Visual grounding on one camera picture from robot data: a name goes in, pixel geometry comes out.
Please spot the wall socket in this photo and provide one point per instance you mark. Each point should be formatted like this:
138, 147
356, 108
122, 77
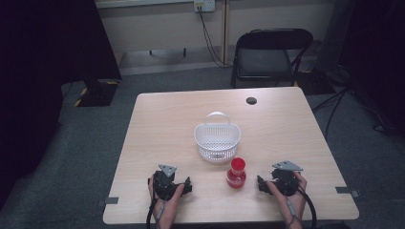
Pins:
204, 5

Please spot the person's right hand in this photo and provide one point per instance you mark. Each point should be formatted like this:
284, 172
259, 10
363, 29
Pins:
296, 206

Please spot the person's left hand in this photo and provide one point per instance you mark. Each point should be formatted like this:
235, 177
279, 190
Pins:
167, 211

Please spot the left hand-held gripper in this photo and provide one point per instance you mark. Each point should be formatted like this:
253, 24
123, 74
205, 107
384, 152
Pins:
164, 184

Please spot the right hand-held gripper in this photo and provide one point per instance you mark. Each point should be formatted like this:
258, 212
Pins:
285, 181

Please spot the grey tape strip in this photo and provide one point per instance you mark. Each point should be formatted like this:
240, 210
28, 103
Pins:
345, 191
111, 200

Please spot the white plastic basket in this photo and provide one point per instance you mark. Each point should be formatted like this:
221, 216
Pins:
217, 136

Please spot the red bottle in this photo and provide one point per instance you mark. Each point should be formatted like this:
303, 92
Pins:
236, 178

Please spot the black folding chair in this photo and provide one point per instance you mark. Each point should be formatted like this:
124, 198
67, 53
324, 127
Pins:
264, 63

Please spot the dark stand base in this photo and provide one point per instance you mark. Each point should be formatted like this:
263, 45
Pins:
97, 93

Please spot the black curtain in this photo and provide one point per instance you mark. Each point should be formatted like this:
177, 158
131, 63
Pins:
47, 63

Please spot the dark curtain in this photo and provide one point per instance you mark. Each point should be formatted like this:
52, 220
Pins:
379, 63

